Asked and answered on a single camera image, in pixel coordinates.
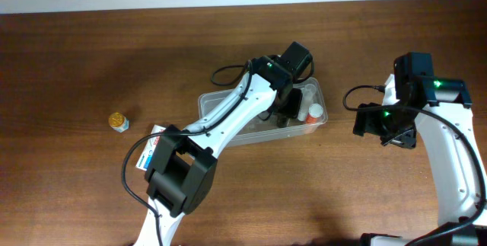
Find orange tube white cap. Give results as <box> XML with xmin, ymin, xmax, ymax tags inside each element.
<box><xmin>305</xmin><ymin>104</ymin><xmax>323</xmax><ymax>124</ymax></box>

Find white Panadol box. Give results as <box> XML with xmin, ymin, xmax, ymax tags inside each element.
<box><xmin>135</xmin><ymin>136</ymin><xmax>160</xmax><ymax>171</ymax></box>

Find small jar gold lid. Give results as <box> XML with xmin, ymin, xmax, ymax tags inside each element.
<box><xmin>108</xmin><ymin>112</ymin><xmax>129</xmax><ymax>133</ymax></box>

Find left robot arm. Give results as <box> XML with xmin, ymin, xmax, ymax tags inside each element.
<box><xmin>129</xmin><ymin>42</ymin><xmax>314</xmax><ymax>245</ymax></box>

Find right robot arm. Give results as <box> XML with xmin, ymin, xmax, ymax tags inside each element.
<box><xmin>353</xmin><ymin>52</ymin><xmax>486</xmax><ymax>245</ymax></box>

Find clear plastic container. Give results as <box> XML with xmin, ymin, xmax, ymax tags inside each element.
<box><xmin>198</xmin><ymin>77</ymin><xmax>328</xmax><ymax>147</ymax></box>

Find right black cable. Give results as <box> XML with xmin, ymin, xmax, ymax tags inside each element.
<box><xmin>342</xmin><ymin>84</ymin><xmax>487</xmax><ymax>246</ymax></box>

